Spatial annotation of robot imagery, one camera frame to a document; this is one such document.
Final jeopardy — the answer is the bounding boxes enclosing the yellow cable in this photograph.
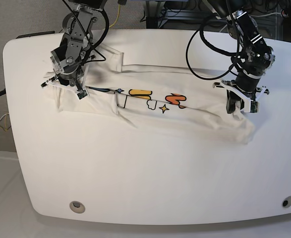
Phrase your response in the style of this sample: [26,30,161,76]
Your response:
[103,3,122,31]

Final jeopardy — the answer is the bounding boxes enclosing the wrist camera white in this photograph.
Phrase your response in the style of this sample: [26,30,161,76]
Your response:
[76,89,88,100]
[250,101,259,113]

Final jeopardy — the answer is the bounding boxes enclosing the black aluminium frame rack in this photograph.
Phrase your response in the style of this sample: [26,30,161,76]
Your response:
[145,0,220,28]

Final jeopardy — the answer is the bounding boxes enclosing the grey table grommet left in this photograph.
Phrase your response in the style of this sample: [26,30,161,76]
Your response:
[69,201,85,214]

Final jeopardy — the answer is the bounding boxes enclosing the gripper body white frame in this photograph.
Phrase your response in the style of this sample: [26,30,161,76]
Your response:
[41,64,86,94]
[213,70,270,107]

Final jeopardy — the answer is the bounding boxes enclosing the white printed T-shirt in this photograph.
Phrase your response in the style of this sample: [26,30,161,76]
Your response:
[44,45,255,143]

